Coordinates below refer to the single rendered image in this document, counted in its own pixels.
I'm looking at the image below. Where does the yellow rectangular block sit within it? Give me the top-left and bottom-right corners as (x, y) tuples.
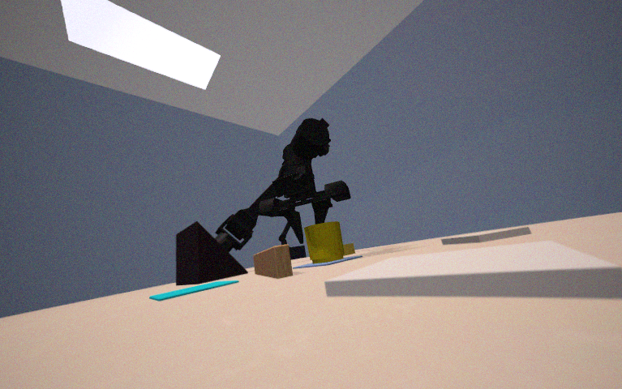
(343, 243), (355, 256)

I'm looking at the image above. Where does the yellow cup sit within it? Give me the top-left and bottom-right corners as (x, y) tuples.
(304, 221), (345, 263)

